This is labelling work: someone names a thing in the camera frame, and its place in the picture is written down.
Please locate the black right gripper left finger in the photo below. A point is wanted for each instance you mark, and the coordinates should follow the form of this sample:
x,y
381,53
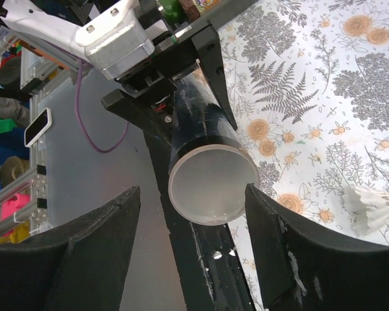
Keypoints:
x,y
80,265

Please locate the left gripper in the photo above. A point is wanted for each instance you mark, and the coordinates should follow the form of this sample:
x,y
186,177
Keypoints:
x,y
114,45

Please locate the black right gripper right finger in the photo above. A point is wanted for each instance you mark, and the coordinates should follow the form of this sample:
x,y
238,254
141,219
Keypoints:
x,y
302,265

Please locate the black shuttlecock tube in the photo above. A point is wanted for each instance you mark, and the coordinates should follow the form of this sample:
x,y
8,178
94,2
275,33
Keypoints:
x,y
197,119

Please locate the white feather shuttlecock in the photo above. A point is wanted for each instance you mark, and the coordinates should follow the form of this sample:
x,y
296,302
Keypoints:
x,y
368,211

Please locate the translucent tube lid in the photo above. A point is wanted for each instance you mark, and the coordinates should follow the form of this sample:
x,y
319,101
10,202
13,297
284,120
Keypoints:
x,y
207,185

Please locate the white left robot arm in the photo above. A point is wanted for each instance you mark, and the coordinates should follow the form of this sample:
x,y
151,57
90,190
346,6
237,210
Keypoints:
x,y
149,81

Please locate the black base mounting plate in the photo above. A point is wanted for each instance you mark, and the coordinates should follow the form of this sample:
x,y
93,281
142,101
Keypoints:
x,y
209,268

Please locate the floral tablecloth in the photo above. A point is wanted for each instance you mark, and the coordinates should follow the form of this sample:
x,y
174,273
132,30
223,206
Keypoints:
x,y
308,83

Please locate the white smartphone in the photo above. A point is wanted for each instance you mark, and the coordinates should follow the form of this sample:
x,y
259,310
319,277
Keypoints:
x,y
38,127

